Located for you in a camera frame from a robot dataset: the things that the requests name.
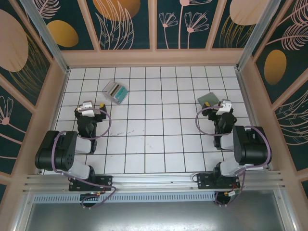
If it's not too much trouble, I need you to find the clear acrylic card holder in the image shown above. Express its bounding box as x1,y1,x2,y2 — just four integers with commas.
101,80,129,105

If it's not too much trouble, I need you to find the stack of credit cards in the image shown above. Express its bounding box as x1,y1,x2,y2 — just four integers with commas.
108,83,121,97

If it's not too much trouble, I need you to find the teal credit card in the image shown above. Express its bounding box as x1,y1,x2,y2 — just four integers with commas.
113,86,128,103

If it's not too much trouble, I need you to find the grey metal sheet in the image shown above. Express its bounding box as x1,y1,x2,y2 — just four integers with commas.
14,189,296,231

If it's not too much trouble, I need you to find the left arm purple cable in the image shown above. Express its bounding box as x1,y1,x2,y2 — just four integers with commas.
51,108,117,210

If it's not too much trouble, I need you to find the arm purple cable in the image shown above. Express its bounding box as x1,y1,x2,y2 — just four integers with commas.
195,105,273,207
51,108,117,210

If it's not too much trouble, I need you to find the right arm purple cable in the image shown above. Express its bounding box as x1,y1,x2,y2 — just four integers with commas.
195,105,273,207

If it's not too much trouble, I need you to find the aluminium side rail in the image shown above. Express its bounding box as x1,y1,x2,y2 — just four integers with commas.
235,67,275,173
36,68,71,175

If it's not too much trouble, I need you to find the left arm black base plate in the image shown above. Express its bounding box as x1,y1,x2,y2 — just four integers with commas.
69,175,114,192

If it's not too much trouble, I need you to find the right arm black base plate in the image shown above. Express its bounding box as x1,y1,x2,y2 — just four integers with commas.
196,172,241,191

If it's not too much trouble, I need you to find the aluminium frame post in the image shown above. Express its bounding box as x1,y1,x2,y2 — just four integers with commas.
19,0,71,74
237,0,282,71

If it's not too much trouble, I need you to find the aluminium mounting rail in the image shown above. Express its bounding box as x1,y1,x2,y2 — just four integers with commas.
23,170,287,194

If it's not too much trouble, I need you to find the slotted grey cable duct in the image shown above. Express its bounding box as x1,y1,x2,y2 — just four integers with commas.
33,193,217,203

